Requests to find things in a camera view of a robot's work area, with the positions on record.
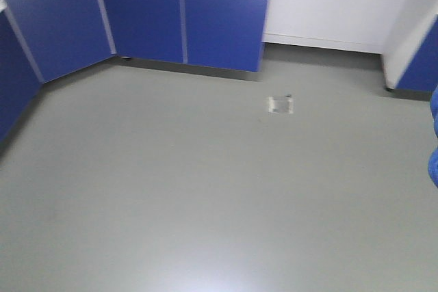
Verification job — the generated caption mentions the blue cabinet left side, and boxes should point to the blue cabinet left side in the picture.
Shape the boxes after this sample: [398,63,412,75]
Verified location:
[1,0,114,138]

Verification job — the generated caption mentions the metal floor drain plate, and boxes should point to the metal floor drain plate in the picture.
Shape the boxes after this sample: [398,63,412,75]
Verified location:
[267,94,294,114]

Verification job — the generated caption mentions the blue cabinet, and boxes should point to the blue cabinet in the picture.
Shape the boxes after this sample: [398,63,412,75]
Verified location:
[1,0,114,138]
[383,15,437,92]

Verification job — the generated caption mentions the blue cabinet front doors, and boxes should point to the blue cabinet front doors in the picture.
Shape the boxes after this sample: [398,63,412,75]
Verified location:
[103,0,269,72]

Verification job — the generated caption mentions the blue microfibre cloth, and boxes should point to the blue microfibre cloth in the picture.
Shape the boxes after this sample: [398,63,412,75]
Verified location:
[428,88,438,187]

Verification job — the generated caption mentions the blue cabinet right side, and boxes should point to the blue cabinet right side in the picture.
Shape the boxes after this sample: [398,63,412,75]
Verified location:
[383,15,437,92]

